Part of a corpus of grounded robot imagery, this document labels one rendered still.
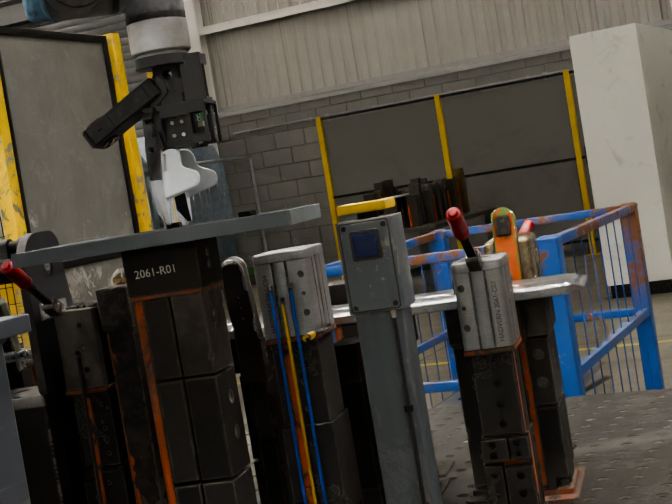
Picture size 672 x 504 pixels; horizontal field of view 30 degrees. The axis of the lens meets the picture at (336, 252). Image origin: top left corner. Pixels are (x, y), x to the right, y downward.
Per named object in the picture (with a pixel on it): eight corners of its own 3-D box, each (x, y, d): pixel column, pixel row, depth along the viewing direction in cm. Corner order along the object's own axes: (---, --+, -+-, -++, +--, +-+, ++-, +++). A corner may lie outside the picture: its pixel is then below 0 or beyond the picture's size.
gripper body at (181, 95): (210, 145, 153) (193, 47, 152) (142, 157, 154) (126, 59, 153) (223, 146, 161) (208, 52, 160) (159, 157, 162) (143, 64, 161)
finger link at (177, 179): (199, 210, 150) (194, 140, 153) (151, 217, 150) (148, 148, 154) (206, 219, 152) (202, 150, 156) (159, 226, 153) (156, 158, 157)
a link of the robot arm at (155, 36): (118, 24, 153) (137, 31, 161) (125, 62, 154) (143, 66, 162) (177, 13, 152) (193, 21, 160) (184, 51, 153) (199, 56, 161)
